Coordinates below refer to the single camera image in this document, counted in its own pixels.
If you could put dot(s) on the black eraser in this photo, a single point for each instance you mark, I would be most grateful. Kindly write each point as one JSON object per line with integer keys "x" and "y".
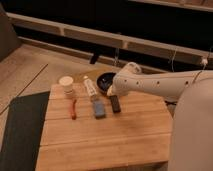
{"x": 115, "y": 104}

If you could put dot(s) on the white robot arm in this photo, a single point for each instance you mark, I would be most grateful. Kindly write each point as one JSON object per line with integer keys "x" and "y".
{"x": 191, "y": 147}

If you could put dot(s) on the white ceramic cup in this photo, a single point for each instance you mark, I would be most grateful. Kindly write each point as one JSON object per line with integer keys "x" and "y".
{"x": 66, "y": 82}

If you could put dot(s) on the dark bowl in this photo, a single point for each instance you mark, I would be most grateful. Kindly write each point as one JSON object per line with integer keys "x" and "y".
{"x": 104, "y": 81}

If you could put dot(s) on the blue sponge block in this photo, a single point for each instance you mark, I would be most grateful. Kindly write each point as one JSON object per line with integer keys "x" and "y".
{"x": 99, "y": 110}

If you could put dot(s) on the red marker pen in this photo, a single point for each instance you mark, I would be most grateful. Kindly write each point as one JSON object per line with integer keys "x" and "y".
{"x": 73, "y": 112}

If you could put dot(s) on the wooden board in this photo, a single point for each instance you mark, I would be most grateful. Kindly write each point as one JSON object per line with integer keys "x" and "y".
{"x": 138, "y": 135}

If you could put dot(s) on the dark floor mat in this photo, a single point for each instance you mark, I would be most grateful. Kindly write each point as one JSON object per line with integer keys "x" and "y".
{"x": 23, "y": 131}

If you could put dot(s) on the white shelf rail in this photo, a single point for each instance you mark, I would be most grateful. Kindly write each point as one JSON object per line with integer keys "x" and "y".
{"x": 133, "y": 44}

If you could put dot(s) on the white wall plug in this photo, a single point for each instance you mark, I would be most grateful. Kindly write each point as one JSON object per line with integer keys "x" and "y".
{"x": 204, "y": 61}

